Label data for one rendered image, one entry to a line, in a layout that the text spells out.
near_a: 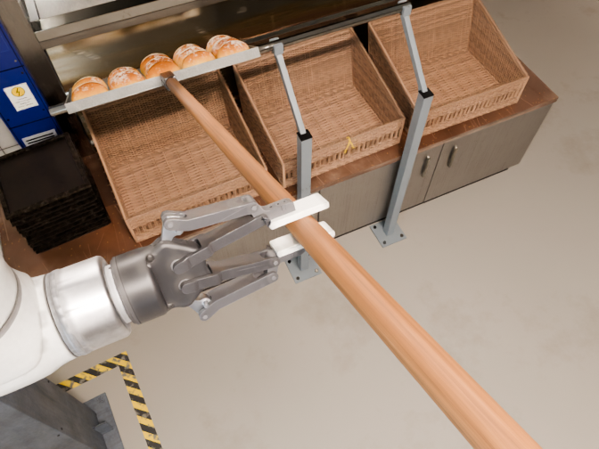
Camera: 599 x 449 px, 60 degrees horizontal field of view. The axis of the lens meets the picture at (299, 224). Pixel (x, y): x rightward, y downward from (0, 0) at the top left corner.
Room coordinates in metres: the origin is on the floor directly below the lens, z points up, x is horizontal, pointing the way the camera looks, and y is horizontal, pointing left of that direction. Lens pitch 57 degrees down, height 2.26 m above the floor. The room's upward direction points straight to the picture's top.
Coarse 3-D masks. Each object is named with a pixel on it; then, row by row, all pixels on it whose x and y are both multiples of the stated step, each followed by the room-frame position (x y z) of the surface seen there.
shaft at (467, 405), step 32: (192, 96) 0.84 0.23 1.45; (224, 128) 0.62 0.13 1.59; (256, 160) 0.48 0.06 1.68; (288, 192) 0.37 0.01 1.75; (288, 224) 0.31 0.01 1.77; (320, 224) 0.30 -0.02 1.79; (320, 256) 0.24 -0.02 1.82; (352, 288) 0.19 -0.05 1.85; (384, 320) 0.15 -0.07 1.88; (416, 352) 0.12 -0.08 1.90; (448, 384) 0.09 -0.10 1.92; (448, 416) 0.07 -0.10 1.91; (480, 416) 0.07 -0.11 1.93; (480, 448) 0.05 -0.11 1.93; (512, 448) 0.05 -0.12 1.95
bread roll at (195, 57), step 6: (192, 54) 1.18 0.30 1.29; (198, 54) 1.18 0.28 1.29; (204, 54) 1.19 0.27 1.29; (210, 54) 1.20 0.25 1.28; (186, 60) 1.17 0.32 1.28; (192, 60) 1.17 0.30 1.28; (198, 60) 1.17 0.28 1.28; (204, 60) 1.17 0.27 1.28; (210, 60) 1.18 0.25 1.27; (186, 66) 1.16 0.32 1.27
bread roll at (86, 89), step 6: (84, 84) 1.06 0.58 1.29; (90, 84) 1.06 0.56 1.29; (96, 84) 1.07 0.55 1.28; (102, 84) 1.08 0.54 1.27; (78, 90) 1.04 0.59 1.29; (84, 90) 1.04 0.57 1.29; (90, 90) 1.05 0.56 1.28; (96, 90) 1.05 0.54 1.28; (102, 90) 1.06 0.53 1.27; (72, 96) 1.03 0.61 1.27; (78, 96) 1.03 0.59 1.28; (84, 96) 1.03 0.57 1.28
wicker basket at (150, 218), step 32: (128, 96) 1.48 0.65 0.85; (160, 96) 1.52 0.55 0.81; (224, 96) 1.59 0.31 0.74; (96, 128) 1.39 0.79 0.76; (160, 128) 1.47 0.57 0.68; (192, 128) 1.51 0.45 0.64; (128, 160) 1.37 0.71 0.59; (160, 160) 1.38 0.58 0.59; (192, 160) 1.38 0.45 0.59; (224, 160) 1.38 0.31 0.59; (128, 192) 1.21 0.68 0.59; (160, 192) 1.21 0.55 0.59; (192, 192) 1.21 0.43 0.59; (224, 192) 1.15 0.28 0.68; (256, 192) 1.20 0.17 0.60; (128, 224) 0.99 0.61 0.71; (160, 224) 1.04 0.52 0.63
